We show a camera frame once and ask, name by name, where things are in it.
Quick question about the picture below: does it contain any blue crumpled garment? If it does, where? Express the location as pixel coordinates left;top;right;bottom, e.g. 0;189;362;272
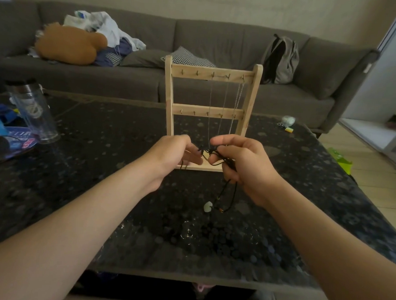
94;36;134;68

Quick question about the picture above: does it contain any person's left hand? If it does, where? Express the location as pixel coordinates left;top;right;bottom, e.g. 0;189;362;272
135;132;205;196

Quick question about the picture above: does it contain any blue printed packet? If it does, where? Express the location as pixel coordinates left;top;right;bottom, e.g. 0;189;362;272
0;103;40;170

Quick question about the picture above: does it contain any silver chain necklace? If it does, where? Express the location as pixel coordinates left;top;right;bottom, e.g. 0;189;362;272
227;76;247;137

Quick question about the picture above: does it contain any brown plush toy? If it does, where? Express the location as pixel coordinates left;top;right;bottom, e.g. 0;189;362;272
34;21;109;67

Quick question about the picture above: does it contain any sliding glass door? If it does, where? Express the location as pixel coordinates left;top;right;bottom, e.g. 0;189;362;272
337;0;396;172

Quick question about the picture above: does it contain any grey backpack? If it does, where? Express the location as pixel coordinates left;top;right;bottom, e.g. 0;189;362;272
259;33;301;86

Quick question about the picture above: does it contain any grey flat cushion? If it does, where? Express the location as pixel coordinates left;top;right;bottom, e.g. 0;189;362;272
120;48;169;69

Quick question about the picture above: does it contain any person's right hand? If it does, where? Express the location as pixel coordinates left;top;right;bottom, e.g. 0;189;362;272
206;133;286;210

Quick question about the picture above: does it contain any green bag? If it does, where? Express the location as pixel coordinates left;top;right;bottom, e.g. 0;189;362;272
326;147;354;176

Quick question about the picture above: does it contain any clear plastic tumbler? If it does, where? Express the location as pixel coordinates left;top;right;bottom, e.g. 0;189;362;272
2;78;63;145

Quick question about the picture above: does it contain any blue cloth item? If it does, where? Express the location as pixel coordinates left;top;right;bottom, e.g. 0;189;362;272
95;270;120;283

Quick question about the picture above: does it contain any checkered pillow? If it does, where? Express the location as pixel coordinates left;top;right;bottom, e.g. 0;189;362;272
160;45;218;68

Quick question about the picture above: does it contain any white crumpled garment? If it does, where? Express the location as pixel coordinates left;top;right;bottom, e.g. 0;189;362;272
62;9;148;52

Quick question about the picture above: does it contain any person's right forearm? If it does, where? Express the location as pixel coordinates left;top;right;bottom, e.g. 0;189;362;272
258;182;396;300

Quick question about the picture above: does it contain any wooden jewelry stand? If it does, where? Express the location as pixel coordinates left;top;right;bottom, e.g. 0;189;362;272
160;54;264;174

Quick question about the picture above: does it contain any grey fabric sofa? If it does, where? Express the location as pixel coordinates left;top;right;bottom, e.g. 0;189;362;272
0;0;383;137

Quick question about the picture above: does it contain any white round keychain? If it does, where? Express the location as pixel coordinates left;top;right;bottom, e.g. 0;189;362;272
277;115;297;128

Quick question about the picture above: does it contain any pink item under table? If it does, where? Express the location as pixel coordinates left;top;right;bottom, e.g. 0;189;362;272
192;283;216;300

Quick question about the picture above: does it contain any black cord necklace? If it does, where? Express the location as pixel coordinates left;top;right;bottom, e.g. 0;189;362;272
177;146;240;215

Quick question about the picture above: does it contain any silver pendant necklace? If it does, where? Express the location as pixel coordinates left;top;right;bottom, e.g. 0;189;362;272
206;72;231;149

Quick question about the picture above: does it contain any person's left forearm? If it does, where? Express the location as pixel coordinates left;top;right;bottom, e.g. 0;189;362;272
0;156;160;300

